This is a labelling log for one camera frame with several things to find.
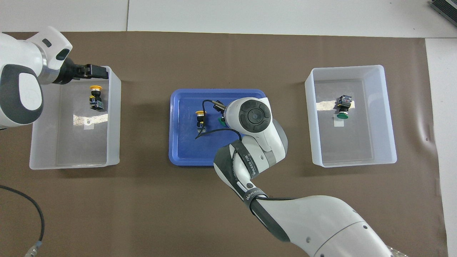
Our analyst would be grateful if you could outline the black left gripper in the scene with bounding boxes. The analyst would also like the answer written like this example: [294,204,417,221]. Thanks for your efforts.
[54,59,109,85]

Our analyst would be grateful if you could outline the yellow push button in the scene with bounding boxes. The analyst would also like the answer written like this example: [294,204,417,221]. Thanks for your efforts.
[195,111,207,133]
[89,85,105,111]

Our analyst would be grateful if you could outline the blue plastic tray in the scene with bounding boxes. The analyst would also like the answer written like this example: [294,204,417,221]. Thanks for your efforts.
[169,89,268,166]

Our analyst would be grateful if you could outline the translucent white plastic box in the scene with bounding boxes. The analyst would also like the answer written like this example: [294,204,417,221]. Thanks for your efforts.
[305,65,397,167]
[29,66,122,170]

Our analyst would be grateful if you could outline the brown paper table mat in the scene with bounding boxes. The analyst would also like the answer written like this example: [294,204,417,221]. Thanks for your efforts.
[0,31,448,257]

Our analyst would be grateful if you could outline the dark grey ribbed device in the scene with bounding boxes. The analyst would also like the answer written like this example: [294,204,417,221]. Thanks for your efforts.
[430,0,457,19]

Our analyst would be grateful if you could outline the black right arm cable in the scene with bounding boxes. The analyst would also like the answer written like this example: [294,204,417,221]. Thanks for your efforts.
[195,99,243,140]

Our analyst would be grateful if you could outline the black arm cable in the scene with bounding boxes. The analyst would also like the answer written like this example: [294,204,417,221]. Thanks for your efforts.
[0,185,45,257]
[195,99,243,140]

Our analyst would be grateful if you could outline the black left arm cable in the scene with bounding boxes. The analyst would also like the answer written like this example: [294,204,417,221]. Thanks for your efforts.
[0,185,45,257]

